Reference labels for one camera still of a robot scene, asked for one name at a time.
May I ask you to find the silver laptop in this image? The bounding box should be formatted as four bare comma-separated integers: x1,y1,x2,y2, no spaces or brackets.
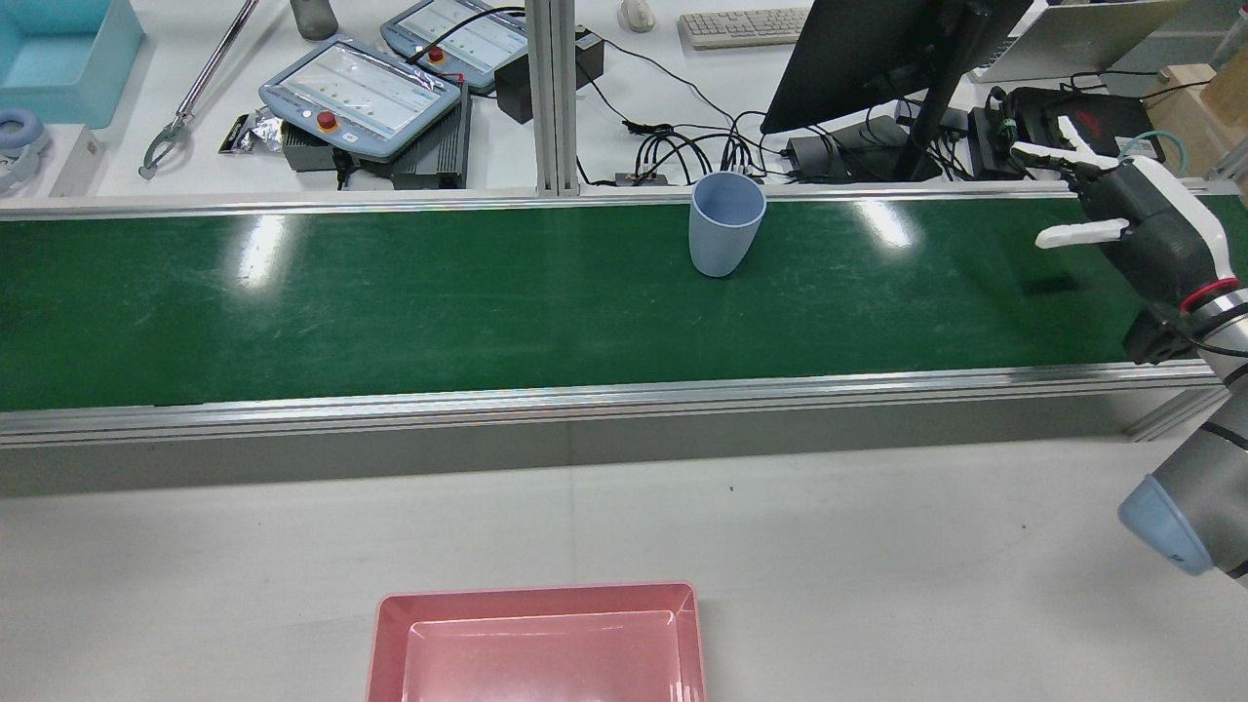
969,0,1192,85

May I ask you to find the silver foil packet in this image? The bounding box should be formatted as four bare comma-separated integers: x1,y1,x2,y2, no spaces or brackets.
218,109,285,156

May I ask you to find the green conveyor belt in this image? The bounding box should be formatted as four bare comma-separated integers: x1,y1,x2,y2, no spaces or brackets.
0,185,1248,449

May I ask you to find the light blue plastic bin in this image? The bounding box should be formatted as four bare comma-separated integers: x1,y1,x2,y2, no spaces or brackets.
0,0,145,131

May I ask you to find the white computer keyboard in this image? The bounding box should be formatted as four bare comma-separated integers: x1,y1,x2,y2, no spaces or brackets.
678,7,813,51

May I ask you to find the teal cable coil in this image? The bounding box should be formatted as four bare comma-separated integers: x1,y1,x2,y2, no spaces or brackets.
1116,129,1190,178

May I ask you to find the pink plastic box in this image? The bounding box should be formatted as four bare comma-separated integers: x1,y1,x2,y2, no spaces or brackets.
367,582,708,702

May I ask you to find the black device with red logo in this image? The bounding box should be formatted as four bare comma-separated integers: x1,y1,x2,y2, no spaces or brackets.
1002,86,1167,169

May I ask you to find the grey cylindrical container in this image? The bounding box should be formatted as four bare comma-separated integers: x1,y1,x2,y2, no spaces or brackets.
289,0,340,42

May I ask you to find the small white box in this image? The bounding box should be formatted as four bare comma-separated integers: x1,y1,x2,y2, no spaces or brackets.
47,125,102,198

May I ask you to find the black adapter box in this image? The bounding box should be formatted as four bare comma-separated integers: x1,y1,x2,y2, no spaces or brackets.
494,29,605,125

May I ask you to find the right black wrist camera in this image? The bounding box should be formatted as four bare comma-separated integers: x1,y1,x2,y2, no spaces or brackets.
1121,304,1198,367

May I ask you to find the black docking box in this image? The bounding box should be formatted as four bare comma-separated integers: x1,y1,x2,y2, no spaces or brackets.
785,115,943,184

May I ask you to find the light blue plastic cup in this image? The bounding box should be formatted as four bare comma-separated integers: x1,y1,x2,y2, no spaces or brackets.
688,172,768,279

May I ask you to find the black computer monitor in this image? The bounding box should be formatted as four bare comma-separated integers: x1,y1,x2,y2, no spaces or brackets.
760,0,1034,182

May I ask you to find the aluminium frame post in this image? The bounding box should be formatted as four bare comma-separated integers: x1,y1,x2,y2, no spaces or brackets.
525,0,582,197

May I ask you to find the cardboard box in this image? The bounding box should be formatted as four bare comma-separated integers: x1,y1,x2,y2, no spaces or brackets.
1141,44,1248,178

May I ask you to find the light blue tape roll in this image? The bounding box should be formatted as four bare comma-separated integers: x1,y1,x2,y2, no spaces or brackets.
0,108,51,193

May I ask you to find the metal grabber rod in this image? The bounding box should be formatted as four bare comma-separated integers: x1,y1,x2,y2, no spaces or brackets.
138,0,260,182

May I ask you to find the teach pendant with red button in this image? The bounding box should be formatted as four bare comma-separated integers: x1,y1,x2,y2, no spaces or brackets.
258,37,464,164
380,0,532,69

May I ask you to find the right dexterous robot hand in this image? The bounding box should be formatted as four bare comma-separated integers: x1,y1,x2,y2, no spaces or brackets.
1009,115,1233,307

